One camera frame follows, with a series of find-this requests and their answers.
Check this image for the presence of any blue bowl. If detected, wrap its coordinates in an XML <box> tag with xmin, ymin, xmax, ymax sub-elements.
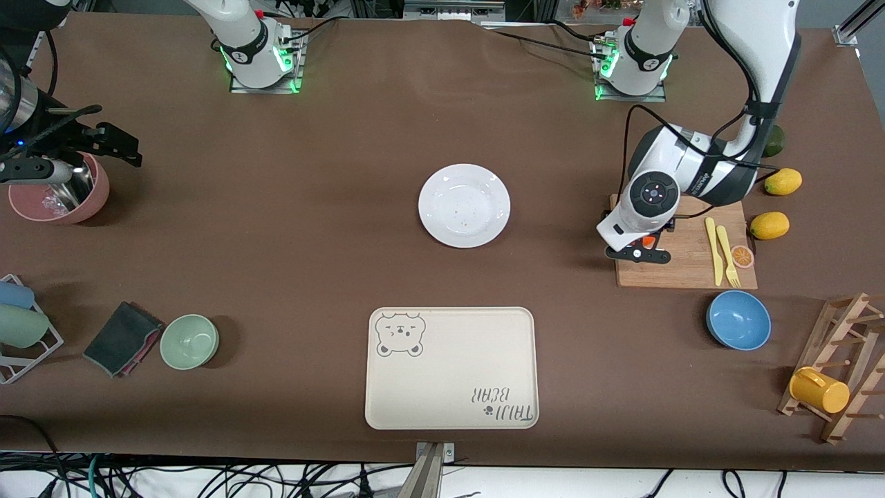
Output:
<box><xmin>706</xmin><ymin>290</ymin><xmax>772</xmax><ymax>351</ymax></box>

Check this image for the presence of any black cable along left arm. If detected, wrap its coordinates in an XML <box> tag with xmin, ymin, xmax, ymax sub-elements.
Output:
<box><xmin>619</xmin><ymin>0</ymin><xmax>782</xmax><ymax>222</ymax></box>

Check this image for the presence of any white wire cup rack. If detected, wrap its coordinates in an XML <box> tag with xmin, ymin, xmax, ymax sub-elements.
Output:
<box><xmin>0</xmin><ymin>274</ymin><xmax>64</xmax><ymax>385</ymax></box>

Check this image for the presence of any aluminium profile bar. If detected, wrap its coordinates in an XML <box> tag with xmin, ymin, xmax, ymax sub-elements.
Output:
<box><xmin>833</xmin><ymin>0</ymin><xmax>885</xmax><ymax>46</ymax></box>

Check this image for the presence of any cream tray with bear print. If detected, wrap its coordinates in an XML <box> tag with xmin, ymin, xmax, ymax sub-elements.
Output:
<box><xmin>364</xmin><ymin>306</ymin><xmax>539</xmax><ymax>431</ymax></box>

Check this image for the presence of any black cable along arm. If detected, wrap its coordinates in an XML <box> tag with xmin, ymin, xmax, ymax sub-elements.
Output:
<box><xmin>0</xmin><ymin>28</ymin><xmax>104</xmax><ymax>163</ymax></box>
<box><xmin>619</xmin><ymin>0</ymin><xmax>782</xmax><ymax>222</ymax></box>

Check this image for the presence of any yellow lemon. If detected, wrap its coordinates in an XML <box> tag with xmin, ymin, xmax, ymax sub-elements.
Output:
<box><xmin>750</xmin><ymin>212</ymin><xmax>790</xmax><ymax>241</ymax></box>
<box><xmin>763</xmin><ymin>168</ymin><xmax>803</xmax><ymax>196</ymax></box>

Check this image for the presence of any black cable along right arm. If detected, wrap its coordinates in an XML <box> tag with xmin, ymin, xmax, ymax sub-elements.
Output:
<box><xmin>0</xmin><ymin>28</ymin><xmax>104</xmax><ymax>163</ymax></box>

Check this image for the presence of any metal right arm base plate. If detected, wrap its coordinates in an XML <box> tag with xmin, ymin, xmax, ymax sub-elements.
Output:
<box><xmin>230</xmin><ymin>29</ymin><xmax>306</xmax><ymax>95</ymax></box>

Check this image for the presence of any pale green cup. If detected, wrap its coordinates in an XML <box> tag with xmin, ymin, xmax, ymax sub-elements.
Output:
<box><xmin>0</xmin><ymin>304</ymin><xmax>50</xmax><ymax>349</ymax></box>

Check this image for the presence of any yellow plastic fork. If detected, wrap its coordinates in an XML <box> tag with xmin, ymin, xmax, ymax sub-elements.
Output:
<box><xmin>715</xmin><ymin>225</ymin><xmax>743</xmax><ymax>289</ymax></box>

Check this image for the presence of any wooden cutting board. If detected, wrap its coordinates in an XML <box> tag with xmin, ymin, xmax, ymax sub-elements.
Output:
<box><xmin>609</xmin><ymin>194</ymin><xmax>758</xmax><ymax>290</ymax></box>

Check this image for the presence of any dark grey folded cloth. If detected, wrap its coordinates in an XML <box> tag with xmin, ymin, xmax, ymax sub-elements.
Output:
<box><xmin>83</xmin><ymin>301</ymin><xmax>165</xmax><ymax>378</ymax></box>

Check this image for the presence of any wooden drying rack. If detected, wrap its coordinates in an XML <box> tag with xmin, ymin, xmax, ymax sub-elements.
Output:
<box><xmin>776</xmin><ymin>293</ymin><xmax>885</xmax><ymax>445</ymax></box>

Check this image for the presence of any yellow plastic knife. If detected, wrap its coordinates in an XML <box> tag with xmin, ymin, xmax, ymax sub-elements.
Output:
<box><xmin>704</xmin><ymin>216</ymin><xmax>725</xmax><ymax>287</ymax></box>

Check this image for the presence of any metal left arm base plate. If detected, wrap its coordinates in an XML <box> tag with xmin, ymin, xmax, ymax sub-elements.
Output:
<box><xmin>592</xmin><ymin>36</ymin><xmax>669</xmax><ymax>103</ymax></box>

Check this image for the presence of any brown table mat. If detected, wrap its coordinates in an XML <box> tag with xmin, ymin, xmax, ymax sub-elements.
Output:
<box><xmin>0</xmin><ymin>10</ymin><xmax>885</xmax><ymax>472</ymax></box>

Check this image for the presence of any black cable on table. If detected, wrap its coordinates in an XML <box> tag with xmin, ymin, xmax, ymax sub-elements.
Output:
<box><xmin>550</xmin><ymin>19</ymin><xmax>604</xmax><ymax>46</ymax></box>
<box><xmin>280</xmin><ymin>17</ymin><xmax>341</xmax><ymax>46</ymax></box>
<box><xmin>481</xmin><ymin>23</ymin><xmax>601</xmax><ymax>57</ymax></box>

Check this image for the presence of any metal stand bracket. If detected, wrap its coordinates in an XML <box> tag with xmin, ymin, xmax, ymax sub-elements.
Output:
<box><xmin>413</xmin><ymin>441</ymin><xmax>456</xmax><ymax>498</ymax></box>

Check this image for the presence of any yellow mug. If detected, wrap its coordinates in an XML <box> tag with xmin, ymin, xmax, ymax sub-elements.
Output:
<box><xmin>789</xmin><ymin>367</ymin><xmax>850</xmax><ymax>414</ymax></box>

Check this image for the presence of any pink bowl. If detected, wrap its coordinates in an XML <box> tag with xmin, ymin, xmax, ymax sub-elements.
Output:
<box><xmin>8</xmin><ymin>151</ymin><xmax>111</xmax><ymax>225</ymax></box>

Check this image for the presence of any light green bowl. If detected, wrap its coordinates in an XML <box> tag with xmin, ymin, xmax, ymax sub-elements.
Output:
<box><xmin>160</xmin><ymin>314</ymin><xmax>220</xmax><ymax>371</ymax></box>

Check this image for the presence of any green cable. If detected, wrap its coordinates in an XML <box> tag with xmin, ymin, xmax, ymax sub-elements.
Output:
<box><xmin>86</xmin><ymin>453</ymin><xmax>106</xmax><ymax>498</ymax></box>

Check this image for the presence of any white round plate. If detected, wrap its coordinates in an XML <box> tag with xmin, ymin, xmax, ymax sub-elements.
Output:
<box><xmin>418</xmin><ymin>163</ymin><xmax>512</xmax><ymax>249</ymax></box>

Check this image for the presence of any blue cup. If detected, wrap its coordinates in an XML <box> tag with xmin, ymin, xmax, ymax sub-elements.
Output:
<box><xmin>0</xmin><ymin>280</ymin><xmax>35</xmax><ymax>310</ymax></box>

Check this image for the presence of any metal scoop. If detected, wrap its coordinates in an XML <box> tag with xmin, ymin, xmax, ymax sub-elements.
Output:
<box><xmin>41</xmin><ymin>156</ymin><xmax>95</xmax><ymax>212</ymax></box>

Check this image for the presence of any metal frame bar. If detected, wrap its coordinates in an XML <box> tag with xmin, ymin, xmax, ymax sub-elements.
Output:
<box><xmin>403</xmin><ymin>0</ymin><xmax>509</xmax><ymax>21</ymax></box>

